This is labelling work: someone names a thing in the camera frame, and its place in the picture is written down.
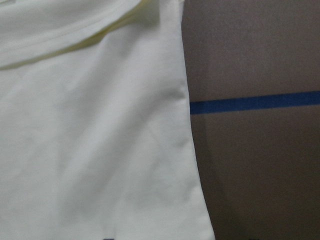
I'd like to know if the white long-sleeve t-shirt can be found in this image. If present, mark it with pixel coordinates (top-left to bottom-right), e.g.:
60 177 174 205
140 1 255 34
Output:
0 0 215 240

